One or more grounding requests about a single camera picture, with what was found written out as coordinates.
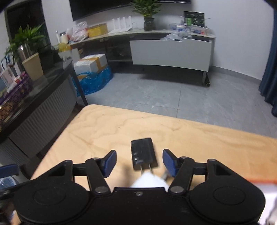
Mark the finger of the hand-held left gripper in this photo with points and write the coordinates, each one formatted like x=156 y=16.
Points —
x=8 y=170

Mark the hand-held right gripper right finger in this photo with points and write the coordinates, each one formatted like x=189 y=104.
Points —
x=169 y=163

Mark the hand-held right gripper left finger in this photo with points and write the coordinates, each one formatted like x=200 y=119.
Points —
x=109 y=164

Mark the black charger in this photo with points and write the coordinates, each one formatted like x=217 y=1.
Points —
x=144 y=153

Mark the orange white cardboard box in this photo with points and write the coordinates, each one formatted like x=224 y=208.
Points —
x=266 y=194

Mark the purple patterned tin box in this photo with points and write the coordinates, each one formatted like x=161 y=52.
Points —
x=15 y=101

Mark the dark curved counter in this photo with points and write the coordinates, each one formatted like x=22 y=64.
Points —
x=43 y=108

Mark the blue plastic bag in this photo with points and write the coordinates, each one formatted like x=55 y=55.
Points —
x=95 y=82

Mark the white printed box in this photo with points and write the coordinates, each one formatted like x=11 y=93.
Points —
x=8 y=75

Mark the white taped cardboard box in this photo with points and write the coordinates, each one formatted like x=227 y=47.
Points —
x=90 y=63

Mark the beige box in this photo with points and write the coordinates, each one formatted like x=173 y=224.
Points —
x=32 y=67

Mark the grey tv cabinet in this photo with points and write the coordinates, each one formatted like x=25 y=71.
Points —
x=171 y=54

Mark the yellow bag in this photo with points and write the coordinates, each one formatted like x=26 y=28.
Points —
x=64 y=47

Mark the blue curtain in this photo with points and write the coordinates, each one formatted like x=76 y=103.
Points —
x=270 y=82

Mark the pile of small packets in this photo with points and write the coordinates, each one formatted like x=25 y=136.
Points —
x=186 y=32

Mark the green leafy plant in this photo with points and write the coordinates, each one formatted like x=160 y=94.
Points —
x=26 y=39

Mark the white bottle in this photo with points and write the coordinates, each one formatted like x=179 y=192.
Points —
x=63 y=37

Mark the yellow box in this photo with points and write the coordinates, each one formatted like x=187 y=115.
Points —
x=97 y=30

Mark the red white plastic bag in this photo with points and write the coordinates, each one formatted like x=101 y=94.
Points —
x=78 y=32

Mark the white router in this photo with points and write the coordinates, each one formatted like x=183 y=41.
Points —
x=120 y=24

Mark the green black box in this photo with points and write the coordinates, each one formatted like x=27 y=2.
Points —
x=194 y=19

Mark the bamboo plant in glass vase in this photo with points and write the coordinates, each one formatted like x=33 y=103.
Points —
x=148 y=15

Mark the wall television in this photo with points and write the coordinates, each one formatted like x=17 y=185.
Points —
x=97 y=7

